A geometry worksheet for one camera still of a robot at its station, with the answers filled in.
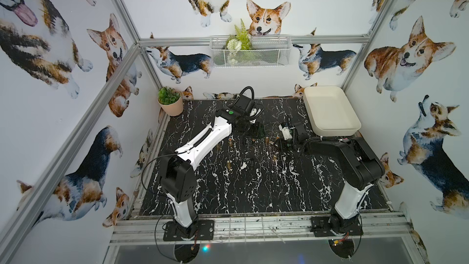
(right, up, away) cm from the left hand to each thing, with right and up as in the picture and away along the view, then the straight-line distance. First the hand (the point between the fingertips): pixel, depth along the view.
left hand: (264, 132), depth 81 cm
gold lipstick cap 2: (-16, -17, +9) cm, 25 cm away
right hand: (+8, -7, +17) cm, 21 cm away
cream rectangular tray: (+44, +10, +32) cm, 55 cm away
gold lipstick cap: (+4, -6, +20) cm, 21 cm away
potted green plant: (-50, +16, +23) cm, 58 cm away
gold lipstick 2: (+6, -14, +13) cm, 20 cm away
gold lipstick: (-16, -8, +18) cm, 25 cm away
